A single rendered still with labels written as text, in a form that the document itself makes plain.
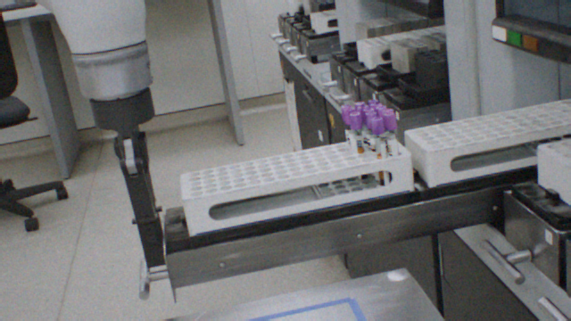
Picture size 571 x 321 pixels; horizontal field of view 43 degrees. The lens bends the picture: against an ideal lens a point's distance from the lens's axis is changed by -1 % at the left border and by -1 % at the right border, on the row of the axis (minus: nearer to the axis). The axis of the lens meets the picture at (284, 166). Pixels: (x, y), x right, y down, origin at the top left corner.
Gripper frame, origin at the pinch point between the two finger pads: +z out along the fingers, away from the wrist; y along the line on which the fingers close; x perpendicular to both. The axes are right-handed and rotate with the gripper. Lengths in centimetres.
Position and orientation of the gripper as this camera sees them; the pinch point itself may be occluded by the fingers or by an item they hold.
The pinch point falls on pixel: (153, 240)
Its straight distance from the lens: 97.1
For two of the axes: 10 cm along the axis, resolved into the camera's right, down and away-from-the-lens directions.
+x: -9.8, 1.9, -1.1
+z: 1.4, 9.3, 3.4
